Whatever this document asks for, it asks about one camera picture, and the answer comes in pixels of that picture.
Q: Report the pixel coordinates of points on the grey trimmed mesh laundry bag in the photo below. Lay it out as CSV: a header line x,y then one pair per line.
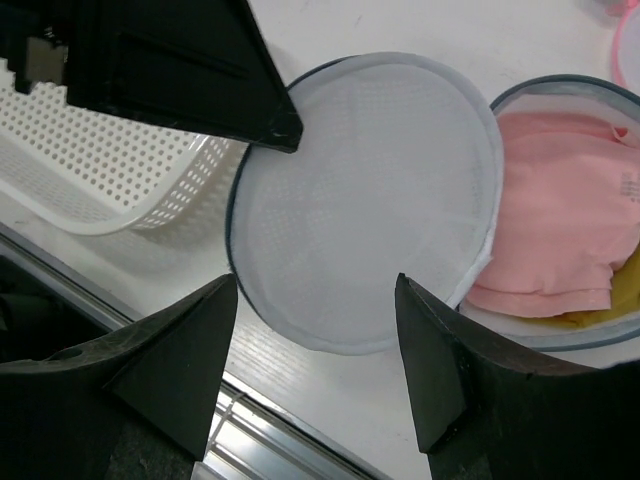
x,y
400,171

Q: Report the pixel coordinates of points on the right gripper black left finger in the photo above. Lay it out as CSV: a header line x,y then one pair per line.
x,y
136,403

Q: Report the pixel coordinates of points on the pink trimmed mesh laundry bag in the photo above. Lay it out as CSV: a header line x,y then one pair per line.
x,y
625,44

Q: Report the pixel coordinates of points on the aluminium mounting rail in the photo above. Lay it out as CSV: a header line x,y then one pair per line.
x,y
45,308

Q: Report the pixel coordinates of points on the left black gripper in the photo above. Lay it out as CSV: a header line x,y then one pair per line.
x,y
197,66

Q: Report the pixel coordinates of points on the yellow bra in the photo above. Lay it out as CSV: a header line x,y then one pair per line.
x,y
624,298

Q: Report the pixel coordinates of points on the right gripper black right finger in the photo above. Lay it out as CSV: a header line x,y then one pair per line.
x,y
486,407

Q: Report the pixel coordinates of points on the pink bra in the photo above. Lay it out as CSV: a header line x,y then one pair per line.
x,y
568,217

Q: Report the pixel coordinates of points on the white plastic basket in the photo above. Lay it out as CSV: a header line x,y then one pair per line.
x,y
93,174

